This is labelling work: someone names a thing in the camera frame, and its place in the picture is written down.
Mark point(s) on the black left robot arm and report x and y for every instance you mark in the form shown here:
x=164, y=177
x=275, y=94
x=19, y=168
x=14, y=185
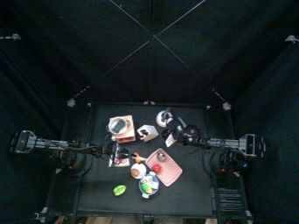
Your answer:
x=47, y=143

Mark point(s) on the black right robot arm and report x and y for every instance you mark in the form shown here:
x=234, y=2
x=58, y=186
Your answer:
x=226, y=142

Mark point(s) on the white and yellow toy block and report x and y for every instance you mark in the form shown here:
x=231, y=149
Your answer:
x=170, y=141

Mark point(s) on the white toy box red print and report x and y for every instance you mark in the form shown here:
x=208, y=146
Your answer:
x=122, y=163

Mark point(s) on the orange toy carrot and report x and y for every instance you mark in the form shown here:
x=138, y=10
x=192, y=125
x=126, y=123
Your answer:
x=139, y=158

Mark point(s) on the white toy kettle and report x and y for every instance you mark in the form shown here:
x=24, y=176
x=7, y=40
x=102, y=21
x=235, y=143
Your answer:
x=160, y=119

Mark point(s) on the white toy cup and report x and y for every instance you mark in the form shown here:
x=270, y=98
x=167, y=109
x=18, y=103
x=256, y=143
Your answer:
x=138, y=167

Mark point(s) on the white toy knife block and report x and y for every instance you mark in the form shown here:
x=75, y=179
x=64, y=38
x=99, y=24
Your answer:
x=147, y=133

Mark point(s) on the wooden toy stove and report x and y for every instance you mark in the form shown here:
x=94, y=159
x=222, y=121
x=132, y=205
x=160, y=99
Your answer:
x=128, y=136

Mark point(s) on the brown toy egg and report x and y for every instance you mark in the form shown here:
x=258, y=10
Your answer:
x=135, y=173

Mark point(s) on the silver toy pot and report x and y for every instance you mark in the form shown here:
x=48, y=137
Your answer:
x=118, y=125

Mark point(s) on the red toy tomato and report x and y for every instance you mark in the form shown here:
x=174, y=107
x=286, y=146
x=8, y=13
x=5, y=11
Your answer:
x=156, y=168

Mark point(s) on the green toy leaf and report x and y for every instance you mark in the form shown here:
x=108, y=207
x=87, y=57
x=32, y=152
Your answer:
x=119, y=190

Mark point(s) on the pink toy cutting board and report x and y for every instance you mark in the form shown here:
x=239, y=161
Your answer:
x=170, y=172

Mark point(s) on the yellow green toy vegetable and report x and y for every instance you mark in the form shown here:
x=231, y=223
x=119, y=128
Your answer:
x=147, y=188

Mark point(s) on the light blue toy bowl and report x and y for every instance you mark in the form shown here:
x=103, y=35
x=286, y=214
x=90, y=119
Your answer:
x=152, y=186

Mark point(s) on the metal frame corner bracket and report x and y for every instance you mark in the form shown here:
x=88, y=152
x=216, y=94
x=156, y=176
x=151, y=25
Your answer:
x=15, y=37
x=226, y=106
x=291, y=38
x=71, y=102

